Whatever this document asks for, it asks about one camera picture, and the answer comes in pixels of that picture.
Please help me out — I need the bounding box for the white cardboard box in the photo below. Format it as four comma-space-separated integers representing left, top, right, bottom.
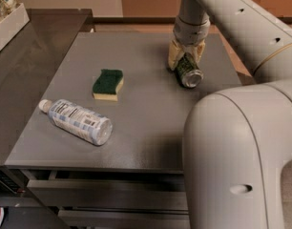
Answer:
0, 3, 30, 52

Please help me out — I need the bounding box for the grey drawer cabinet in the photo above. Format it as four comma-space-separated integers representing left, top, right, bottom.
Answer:
6, 32, 240, 229

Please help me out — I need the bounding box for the green and yellow sponge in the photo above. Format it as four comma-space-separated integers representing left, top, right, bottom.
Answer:
93, 69, 124, 101

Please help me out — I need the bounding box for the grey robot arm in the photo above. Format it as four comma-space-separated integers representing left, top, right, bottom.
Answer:
169, 0, 292, 229

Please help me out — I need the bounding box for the clear plastic water bottle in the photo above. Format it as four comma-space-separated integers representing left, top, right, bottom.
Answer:
39, 99, 113, 146

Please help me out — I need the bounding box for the upper grey drawer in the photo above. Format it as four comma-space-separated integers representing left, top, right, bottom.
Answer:
28, 179, 187, 211

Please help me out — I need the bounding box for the lower grey drawer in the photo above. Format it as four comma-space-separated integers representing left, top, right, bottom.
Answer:
58, 210, 190, 229

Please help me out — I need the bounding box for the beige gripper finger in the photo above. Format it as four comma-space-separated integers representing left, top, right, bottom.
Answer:
188, 40, 205, 63
168, 39, 184, 71

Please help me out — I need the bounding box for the green soda can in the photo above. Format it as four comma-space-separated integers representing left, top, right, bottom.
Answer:
176, 53, 203, 88

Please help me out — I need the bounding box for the grey drawer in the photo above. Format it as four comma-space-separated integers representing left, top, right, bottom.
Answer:
28, 179, 187, 211
58, 210, 190, 229

